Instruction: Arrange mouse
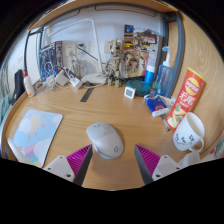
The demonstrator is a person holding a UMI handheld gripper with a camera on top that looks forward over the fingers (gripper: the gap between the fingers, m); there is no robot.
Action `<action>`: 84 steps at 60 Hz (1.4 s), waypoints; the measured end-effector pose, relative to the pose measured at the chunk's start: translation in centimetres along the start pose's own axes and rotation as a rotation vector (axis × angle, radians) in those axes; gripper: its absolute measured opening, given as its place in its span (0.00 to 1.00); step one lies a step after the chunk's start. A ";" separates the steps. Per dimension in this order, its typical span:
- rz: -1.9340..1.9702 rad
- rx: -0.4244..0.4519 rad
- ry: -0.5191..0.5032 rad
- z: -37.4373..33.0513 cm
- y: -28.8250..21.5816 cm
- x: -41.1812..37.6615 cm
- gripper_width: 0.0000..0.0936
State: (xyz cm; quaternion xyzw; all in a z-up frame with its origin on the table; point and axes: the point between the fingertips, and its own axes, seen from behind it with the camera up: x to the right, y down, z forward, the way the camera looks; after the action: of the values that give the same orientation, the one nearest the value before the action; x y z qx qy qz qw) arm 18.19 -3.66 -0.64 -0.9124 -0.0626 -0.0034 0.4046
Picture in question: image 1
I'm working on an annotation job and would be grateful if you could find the blue robot model kit box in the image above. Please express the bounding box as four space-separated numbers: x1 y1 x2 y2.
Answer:
38 40 64 82

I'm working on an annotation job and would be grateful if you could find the small white charger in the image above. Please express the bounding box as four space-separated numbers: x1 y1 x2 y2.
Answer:
54 70 69 87

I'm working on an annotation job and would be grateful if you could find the white cables bundle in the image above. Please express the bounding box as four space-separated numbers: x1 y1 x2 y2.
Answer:
33 59 88 95

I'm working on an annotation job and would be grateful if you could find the pastel cloud print mouse pad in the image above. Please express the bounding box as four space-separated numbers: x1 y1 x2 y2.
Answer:
12 109 64 168

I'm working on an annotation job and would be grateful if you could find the white desk lamp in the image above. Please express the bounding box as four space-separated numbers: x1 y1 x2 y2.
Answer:
46 17 108 85

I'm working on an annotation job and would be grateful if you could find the colourful figure poster box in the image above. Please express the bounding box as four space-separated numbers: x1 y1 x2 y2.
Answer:
121 24 159 79

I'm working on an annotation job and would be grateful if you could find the steel cup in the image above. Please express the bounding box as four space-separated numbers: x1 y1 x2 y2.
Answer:
74 59 88 79

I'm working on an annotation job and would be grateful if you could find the black ruler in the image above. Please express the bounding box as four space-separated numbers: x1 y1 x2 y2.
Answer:
79 87 96 103

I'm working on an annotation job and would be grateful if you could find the red potato chips can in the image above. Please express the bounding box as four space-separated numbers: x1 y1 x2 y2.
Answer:
165 67 206 130

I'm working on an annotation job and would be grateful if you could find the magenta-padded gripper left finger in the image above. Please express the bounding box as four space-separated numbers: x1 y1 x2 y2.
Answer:
43 143 94 187

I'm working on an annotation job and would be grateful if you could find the wooden robot figure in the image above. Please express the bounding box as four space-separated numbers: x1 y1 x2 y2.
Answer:
105 37 125 88

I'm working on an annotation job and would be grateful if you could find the grey metal frame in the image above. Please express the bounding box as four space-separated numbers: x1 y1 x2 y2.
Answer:
23 2 186 98

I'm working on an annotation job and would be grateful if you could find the white power strip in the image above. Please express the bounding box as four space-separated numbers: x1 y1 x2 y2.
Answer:
64 68 84 90

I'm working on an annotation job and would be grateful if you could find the teal knitted blanket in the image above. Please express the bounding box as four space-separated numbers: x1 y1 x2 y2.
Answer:
0 92 13 125

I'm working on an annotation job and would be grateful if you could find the dark pen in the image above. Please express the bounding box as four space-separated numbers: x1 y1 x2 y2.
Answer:
160 114 171 132

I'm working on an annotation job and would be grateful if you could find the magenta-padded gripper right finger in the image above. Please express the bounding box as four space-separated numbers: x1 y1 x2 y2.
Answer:
134 143 183 186

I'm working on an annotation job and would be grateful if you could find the white mug with doodle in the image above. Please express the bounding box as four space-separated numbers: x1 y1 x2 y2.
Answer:
172 111 206 154

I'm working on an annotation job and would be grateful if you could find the clear blue pump bottle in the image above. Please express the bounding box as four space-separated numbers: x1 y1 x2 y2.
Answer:
153 45 174 98

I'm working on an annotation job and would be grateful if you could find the light grey computer mouse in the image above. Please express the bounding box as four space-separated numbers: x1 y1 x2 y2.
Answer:
85 121 125 160

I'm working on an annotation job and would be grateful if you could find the small white cube clock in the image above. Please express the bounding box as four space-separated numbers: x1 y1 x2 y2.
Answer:
123 85 137 100

